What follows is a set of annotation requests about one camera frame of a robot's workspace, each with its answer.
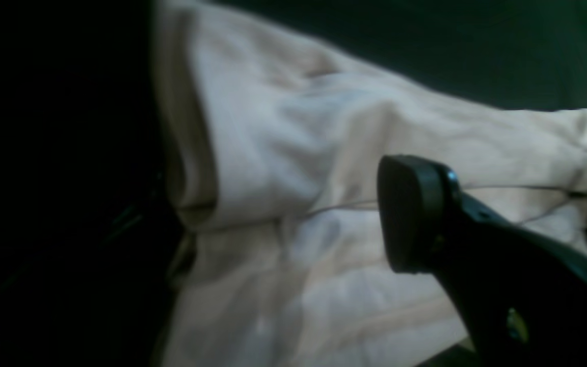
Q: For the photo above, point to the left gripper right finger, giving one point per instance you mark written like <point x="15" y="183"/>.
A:
<point x="521" y="295"/>

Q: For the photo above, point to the pink T-shirt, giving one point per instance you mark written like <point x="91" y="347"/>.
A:
<point x="272" y="141"/>

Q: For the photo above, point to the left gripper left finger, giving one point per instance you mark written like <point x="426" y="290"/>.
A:
<point x="94" y="296"/>

